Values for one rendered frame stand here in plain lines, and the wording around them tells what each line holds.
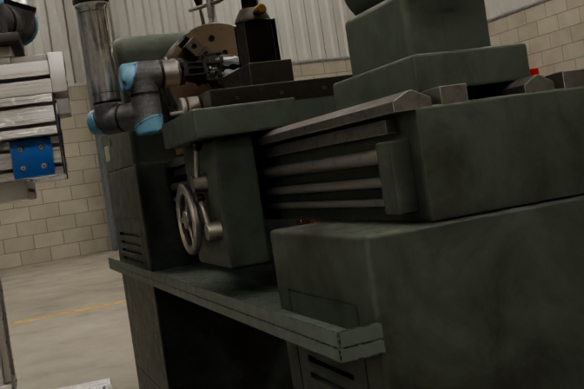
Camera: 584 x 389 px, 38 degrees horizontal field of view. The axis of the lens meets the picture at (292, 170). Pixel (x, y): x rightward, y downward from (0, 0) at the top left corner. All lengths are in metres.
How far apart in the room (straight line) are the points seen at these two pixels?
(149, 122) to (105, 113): 0.14
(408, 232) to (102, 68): 1.33
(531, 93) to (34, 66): 1.13
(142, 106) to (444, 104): 1.17
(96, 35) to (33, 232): 10.11
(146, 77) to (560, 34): 9.35
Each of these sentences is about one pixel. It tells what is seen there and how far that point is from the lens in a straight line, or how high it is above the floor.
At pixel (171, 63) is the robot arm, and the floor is 1.10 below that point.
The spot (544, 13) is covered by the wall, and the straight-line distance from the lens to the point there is 11.51.
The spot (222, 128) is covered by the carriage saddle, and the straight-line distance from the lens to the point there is 1.67.
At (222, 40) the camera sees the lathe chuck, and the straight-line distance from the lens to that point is 2.52.
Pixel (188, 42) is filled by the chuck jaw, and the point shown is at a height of 1.18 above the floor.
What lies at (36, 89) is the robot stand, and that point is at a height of 1.04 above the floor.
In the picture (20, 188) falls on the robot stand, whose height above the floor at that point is 0.83.
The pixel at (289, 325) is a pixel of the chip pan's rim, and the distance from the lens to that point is 1.30.
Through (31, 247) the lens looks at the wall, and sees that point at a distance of 12.37.
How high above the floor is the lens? 0.78
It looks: level
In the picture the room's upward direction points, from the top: 9 degrees counter-clockwise
